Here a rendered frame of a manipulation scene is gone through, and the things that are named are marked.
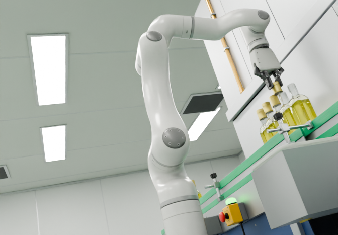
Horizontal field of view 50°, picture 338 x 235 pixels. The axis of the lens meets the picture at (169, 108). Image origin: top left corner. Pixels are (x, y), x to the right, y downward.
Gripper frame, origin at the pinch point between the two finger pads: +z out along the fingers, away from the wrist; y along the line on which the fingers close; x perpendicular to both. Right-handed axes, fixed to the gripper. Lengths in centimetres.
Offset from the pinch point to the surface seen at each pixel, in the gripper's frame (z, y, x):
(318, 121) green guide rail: 23.8, 2.4, 15.3
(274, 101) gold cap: 5.7, -0.2, -4.5
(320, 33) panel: -9.0, -13.8, 17.6
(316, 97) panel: 9.3, -13.6, 2.5
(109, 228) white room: -55, -1, -585
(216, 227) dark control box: 40, 17, -55
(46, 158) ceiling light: -152, 93, -441
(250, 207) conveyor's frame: 39.7, 14.2, -23.7
